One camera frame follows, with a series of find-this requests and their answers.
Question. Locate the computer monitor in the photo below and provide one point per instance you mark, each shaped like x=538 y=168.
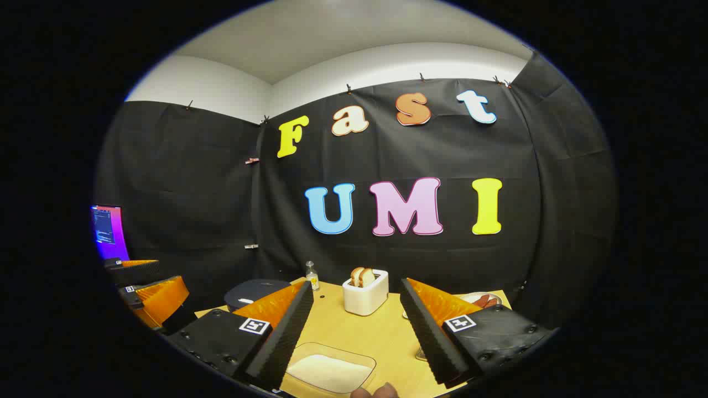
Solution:
x=110 y=232

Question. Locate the black backdrop cloth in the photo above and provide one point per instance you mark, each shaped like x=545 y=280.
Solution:
x=387 y=254

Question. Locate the toast bread slice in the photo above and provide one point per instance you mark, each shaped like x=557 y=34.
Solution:
x=357 y=276
x=369 y=277

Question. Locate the dark rice cooker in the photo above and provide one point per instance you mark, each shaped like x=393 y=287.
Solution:
x=257 y=292

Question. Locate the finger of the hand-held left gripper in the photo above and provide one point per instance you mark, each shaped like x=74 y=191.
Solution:
x=135 y=272
x=160 y=301

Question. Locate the small glass bottle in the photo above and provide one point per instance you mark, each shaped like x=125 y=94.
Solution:
x=312 y=279

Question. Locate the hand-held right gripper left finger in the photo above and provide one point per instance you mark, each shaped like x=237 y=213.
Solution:
x=287 y=331

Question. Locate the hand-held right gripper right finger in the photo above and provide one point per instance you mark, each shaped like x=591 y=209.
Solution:
x=428 y=331

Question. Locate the white plate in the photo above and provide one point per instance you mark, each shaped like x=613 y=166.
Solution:
x=470 y=298

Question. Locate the white toaster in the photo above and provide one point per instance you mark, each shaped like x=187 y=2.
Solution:
x=364 y=301

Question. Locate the red meat slice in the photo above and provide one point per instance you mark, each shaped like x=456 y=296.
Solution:
x=482 y=300
x=494 y=303

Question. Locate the clear tray of rice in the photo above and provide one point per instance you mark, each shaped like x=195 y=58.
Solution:
x=332 y=370

